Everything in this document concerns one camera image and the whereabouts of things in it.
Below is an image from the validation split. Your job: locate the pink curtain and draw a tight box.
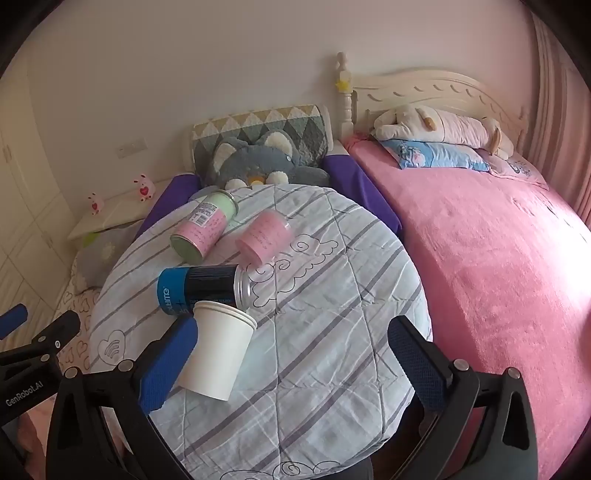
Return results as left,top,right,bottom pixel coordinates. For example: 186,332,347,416
522,14,591,222

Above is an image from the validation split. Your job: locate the pink and green can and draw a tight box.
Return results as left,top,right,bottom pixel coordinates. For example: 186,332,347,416
170,189,238,263

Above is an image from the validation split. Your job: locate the white plush dog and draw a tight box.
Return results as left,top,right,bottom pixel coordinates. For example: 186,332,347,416
372,104,515,160

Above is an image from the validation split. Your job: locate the purple bed bumper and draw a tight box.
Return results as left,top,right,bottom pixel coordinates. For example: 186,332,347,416
322,154,403,236
136,173,200,237

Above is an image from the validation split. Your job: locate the blue printed pillow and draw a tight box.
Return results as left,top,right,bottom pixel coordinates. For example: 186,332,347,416
381,138,492,172

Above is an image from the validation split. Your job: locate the grey plush toy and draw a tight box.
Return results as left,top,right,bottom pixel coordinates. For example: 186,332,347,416
205,131,331,190

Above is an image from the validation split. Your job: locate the striped grey quilt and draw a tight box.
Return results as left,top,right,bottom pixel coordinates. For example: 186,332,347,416
88,184,435,480

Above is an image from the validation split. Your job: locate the cream carved headboard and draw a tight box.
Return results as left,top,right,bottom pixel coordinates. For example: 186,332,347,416
335,52,532,139

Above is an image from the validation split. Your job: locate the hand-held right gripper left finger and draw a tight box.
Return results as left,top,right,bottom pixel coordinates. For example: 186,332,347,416
45,316,199,480

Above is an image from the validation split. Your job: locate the grey star cushion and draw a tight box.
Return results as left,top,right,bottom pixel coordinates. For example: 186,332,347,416
71,226,144,289

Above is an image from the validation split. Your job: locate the pink printed pillow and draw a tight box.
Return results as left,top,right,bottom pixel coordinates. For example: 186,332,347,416
489,154,550,190

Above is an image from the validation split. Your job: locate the pink blanket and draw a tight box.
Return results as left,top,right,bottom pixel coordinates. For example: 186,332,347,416
346,136,591,480

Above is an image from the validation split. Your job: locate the diamond patterned cushion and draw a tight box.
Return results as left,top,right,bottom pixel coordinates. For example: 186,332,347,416
190,104,335,178

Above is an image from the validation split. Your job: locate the heart print sheet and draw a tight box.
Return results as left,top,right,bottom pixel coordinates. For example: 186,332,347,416
51,277,112,374

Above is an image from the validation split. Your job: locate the blue and black can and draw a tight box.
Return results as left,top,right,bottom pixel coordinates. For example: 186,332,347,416
157,264,254,318

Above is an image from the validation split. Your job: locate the white nightstand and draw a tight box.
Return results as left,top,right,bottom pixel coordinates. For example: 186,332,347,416
68,189,169,241

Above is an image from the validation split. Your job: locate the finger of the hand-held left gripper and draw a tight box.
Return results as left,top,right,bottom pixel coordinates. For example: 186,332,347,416
0,304,29,341
0,310,82,370

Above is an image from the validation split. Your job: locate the cream wardrobe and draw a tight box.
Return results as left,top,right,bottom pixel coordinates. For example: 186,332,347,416
0,69,77,324

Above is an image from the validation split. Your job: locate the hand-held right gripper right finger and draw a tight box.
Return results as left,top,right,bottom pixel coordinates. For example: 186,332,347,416
388,315,540,480

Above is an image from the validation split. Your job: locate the white paper cup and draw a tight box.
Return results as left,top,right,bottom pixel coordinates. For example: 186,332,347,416
177,300,258,401

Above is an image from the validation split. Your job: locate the pink cup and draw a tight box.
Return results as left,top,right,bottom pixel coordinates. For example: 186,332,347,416
235,211,293,266

